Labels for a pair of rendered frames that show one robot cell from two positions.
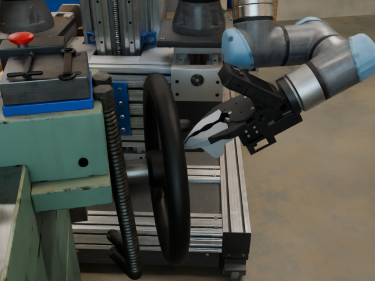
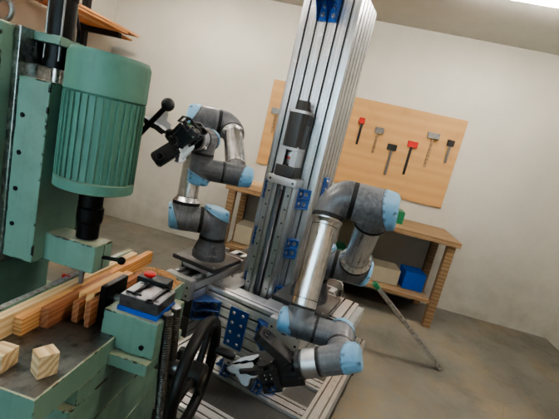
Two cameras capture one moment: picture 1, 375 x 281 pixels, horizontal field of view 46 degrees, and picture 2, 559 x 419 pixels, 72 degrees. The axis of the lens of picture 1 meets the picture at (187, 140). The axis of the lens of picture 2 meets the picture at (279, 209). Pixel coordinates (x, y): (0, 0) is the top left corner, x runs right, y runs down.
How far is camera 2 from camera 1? 0.47 m
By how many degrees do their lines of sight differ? 27
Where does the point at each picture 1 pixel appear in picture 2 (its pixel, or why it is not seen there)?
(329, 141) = not seen: outside the picture
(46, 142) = (128, 329)
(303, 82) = (305, 358)
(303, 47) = (324, 336)
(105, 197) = (142, 372)
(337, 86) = (326, 370)
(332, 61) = (328, 352)
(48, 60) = (153, 289)
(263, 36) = (300, 318)
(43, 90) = (137, 303)
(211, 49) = not seen: hidden behind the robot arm
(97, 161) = (148, 351)
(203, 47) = not seen: hidden behind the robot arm
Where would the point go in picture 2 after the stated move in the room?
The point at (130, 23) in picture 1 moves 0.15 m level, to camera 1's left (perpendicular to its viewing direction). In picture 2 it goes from (269, 276) to (239, 264)
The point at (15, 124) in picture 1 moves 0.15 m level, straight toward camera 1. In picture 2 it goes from (118, 314) to (86, 352)
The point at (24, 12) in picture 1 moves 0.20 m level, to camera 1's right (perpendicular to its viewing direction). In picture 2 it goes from (207, 248) to (247, 263)
